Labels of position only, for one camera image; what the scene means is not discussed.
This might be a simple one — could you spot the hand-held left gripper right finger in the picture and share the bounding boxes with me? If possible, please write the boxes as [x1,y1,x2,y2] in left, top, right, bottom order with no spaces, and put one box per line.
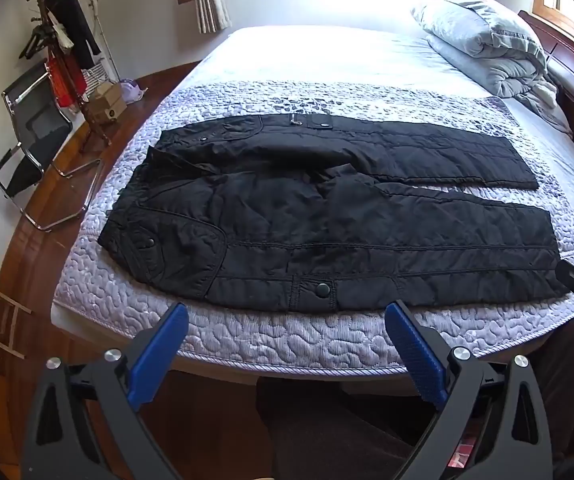
[384,300,554,480]

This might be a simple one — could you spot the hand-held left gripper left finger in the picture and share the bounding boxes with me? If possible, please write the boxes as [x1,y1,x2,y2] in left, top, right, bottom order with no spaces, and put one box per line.
[21,302,190,480]

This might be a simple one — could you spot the black quilted pants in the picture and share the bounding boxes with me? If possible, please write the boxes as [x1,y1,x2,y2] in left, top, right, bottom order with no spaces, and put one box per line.
[98,114,570,313]

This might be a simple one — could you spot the grey folded duvet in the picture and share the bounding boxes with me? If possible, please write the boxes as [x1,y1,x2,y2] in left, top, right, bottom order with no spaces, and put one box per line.
[427,35,574,136]

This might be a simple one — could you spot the large cardboard box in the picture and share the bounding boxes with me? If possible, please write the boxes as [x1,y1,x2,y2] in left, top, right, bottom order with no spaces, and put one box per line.
[86,96,128,127]

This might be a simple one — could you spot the chrome and black folding chair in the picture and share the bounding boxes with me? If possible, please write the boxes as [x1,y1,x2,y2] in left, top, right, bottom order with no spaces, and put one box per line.
[0,62,106,233]

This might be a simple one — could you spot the purple plastic bag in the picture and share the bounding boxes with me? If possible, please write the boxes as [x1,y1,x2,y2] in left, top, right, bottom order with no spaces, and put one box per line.
[121,79,148,104]

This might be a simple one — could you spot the small cardboard box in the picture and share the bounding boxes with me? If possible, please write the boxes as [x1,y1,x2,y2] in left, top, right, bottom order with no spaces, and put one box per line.
[94,82,124,104]

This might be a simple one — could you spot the grey pillow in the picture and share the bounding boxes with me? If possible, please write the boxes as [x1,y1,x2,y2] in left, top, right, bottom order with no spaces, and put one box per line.
[411,0,548,77]

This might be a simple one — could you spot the red hanging garment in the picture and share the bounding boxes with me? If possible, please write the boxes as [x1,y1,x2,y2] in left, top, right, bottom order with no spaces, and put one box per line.
[47,55,88,109]

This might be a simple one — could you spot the bed with quilted lavender cover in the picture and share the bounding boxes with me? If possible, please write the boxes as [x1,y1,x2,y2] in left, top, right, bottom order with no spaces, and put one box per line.
[52,25,574,381]

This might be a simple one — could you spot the wooden coat rack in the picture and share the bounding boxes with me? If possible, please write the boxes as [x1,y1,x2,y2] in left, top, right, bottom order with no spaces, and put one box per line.
[19,0,114,147]

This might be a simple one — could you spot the white wire rack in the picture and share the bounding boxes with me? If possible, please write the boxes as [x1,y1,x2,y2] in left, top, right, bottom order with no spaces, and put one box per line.
[84,57,120,87]

